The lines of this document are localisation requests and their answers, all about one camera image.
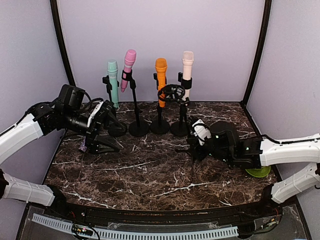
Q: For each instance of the mint green microphone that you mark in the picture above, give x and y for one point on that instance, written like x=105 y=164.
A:
x=112 y=72

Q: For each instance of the right black corner post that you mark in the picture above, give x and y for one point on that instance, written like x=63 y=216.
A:
x=258 y=52

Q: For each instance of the black corner post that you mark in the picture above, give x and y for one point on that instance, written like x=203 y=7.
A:
x=61 y=42
x=258 y=52

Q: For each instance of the glitter microphone with silver grille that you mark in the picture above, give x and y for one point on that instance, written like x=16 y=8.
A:
x=82 y=148

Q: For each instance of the orange microphone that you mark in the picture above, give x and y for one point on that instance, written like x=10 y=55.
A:
x=161 y=68

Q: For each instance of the black tripod stand with shock mount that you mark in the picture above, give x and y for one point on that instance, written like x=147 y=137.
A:
x=174 y=93

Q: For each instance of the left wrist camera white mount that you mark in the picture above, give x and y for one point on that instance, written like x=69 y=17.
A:
x=100 y=115

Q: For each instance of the left black corner post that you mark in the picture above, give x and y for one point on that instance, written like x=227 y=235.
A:
x=61 y=42

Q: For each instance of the cream white microphone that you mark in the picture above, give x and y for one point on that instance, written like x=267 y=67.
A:
x=187 y=62

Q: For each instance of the black stand under mint microphone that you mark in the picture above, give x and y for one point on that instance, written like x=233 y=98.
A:
x=114 y=127

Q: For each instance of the green bowl on saucer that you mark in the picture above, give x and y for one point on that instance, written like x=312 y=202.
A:
x=259 y=172

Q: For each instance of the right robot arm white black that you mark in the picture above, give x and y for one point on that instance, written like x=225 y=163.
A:
x=222 y=142

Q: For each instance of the black stand under orange microphone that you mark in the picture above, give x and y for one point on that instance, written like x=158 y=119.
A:
x=159 y=126

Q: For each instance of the white slotted cable duct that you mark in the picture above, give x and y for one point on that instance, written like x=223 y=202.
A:
x=121 y=231

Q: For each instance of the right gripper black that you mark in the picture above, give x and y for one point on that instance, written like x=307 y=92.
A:
x=193 y=141

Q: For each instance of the black stand under pink microphone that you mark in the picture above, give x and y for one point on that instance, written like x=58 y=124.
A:
x=139 y=127

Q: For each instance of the black front rail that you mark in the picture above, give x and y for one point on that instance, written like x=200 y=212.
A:
x=96 y=216

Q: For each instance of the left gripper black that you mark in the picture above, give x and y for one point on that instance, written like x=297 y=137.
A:
x=93 y=140

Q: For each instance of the pink microphone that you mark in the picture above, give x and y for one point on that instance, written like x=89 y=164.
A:
x=129 y=60

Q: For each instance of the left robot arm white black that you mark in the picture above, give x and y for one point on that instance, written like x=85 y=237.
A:
x=67 y=112

